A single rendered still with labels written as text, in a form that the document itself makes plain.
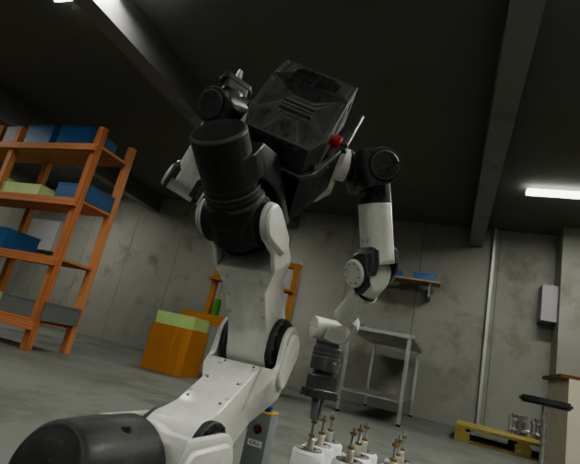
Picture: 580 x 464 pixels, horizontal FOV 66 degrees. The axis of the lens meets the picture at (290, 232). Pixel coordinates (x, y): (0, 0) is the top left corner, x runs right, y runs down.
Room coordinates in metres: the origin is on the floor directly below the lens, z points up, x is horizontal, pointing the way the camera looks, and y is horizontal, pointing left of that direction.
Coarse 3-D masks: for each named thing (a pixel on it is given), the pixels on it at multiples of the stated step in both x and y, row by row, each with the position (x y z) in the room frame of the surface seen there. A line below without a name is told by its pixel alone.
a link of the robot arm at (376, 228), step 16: (368, 208) 1.11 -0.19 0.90; (384, 208) 1.11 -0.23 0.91; (368, 224) 1.12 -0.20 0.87; (384, 224) 1.12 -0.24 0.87; (368, 240) 1.13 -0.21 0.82; (384, 240) 1.12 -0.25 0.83; (368, 256) 1.13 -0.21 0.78; (384, 256) 1.13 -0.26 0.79; (352, 272) 1.18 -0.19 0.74; (368, 272) 1.14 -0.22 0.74
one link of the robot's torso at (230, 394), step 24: (216, 336) 1.15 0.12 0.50; (288, 336) 1.10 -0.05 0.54; (216, 360) 1.11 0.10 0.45; (288, 360) 1.10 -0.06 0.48; (216, 384) 1.01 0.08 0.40; (240, 384) 1.01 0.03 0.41; (264, 384) 1.05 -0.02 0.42; (168, 408) 0.92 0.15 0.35; (192, 408) 0.93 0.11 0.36; (216, 408) 0.94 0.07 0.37; (240, 408) 1.02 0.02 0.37; (264, 408) 1.09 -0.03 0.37; (192, 432) 0.86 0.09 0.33; (216, 432) 0.89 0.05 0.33; (240, 432) 1.04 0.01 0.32
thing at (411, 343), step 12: (360, 324) 6.17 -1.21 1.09; (372, 336) 5.99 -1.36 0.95; (384, 336) 5.58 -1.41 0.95; (396, 336) 5.22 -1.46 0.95; (408, 336) 5.17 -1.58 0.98; (348, 348) 5.44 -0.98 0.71; (372, 348) 7.31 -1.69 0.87; (408, 348) 5.19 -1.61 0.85; (420, 348) 6.38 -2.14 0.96; (372, 360) 7.30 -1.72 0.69; (408, 360) 5.18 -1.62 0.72; (372, 396) 5.34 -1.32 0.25; (384, 396) 5.70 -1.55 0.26; (396, 396) 6.53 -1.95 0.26; (336, 408) 5.45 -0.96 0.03; (396, 420) 5.20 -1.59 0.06
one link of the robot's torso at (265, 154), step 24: (216, 120) 0.81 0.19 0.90; (192, 144) 0.76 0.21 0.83; (216, 144) 0.74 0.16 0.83; (240, 144) 0.76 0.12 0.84; (264, 144) 0.82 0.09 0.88; (216, 168) 0.78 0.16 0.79; (240, 168) 0.79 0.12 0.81; (264, 168) 0.84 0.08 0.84; (216, 192) 0.82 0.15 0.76; (240, 192) 0.83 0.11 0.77
